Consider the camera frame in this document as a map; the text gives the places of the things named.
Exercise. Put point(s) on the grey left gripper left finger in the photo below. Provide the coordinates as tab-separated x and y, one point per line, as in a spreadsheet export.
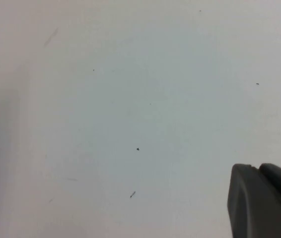
249	205

